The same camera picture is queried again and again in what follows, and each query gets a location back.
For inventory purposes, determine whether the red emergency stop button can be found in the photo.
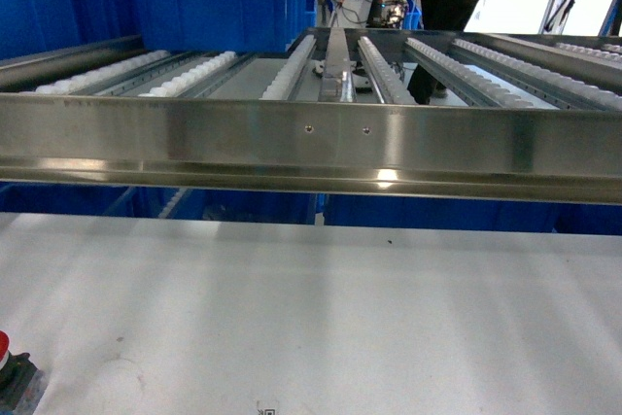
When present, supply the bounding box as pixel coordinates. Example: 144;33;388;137
0;331;42;415

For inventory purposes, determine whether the steel roller shelf rack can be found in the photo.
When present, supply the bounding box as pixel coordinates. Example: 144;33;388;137
1;28;621;204

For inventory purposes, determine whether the large blue bin upper shelf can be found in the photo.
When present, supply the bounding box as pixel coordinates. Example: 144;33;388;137
1;0;311;58

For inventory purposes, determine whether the blue bin lower middle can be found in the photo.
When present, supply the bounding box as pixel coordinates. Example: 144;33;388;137
159;189;317;225

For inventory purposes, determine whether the blue bin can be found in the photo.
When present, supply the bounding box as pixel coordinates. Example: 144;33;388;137
324;194;621;236
1;183;167;218
159;189;317;225

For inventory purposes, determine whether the blue bin lower right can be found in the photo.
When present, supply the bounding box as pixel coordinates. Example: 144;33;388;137
324;194;621;236

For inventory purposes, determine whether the blue bin lower left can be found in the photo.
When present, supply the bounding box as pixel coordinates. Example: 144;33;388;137
1;183;167;218

